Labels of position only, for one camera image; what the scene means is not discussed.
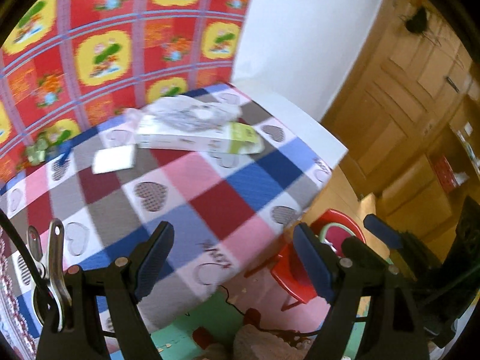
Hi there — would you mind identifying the white tissue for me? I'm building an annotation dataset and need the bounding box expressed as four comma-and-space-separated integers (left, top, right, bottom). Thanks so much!
92, 145, 136, 175

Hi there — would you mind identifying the red green trash bin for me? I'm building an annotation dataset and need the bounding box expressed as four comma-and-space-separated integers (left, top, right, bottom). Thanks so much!
319, 223, 356, 250

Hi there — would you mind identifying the wooden cabinet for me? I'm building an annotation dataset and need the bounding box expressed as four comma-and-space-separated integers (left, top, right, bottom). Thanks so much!
377, 95, 479, 260

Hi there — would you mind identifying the metal spring clamp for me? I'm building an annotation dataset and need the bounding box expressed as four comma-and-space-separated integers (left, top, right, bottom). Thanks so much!
27, 219, 72, 332

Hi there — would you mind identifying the red perforated basket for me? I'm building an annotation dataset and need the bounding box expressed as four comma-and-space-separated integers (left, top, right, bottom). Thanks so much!
432, 155, 458, 194

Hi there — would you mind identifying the white bedside table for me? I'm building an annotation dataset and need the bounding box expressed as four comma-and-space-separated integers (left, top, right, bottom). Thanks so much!
231, 80, 348, 169

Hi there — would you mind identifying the checkered heart bed sheet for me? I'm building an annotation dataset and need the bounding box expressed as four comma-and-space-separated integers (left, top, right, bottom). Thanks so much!
1, 84, 332, 331

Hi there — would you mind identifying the white green cardboard box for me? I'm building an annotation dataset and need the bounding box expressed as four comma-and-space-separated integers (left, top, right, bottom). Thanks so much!
135, 115, 264, 155

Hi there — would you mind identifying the white printed plastic bag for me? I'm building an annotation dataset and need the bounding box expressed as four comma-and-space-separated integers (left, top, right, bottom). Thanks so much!
123, 95, 242, 133

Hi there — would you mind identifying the red floral patterned headboard cloth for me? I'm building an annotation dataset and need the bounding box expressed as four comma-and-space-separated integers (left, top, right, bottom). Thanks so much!
1, 0, 249, 181

